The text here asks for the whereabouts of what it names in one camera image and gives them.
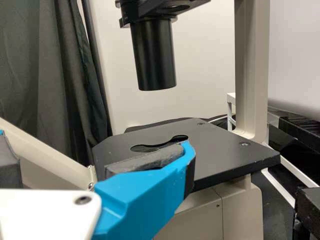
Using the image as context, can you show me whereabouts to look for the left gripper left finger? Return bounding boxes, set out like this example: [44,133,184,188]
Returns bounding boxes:
[0,128,24,190]

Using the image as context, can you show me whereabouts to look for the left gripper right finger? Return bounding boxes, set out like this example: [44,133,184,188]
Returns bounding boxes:
[92,140,197,240]

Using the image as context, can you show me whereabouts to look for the cream microscope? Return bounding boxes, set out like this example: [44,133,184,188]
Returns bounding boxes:
[0,0,282,240]

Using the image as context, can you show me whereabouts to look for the white metal rack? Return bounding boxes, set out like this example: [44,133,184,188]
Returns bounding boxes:
[226,91,320,210]

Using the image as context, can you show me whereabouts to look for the white box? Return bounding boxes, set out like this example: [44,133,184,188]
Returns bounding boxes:
[96,0,320,121]

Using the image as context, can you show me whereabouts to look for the black platform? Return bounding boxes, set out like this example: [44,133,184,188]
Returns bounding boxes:
[295,186,320,240]
[276,115,320,152]

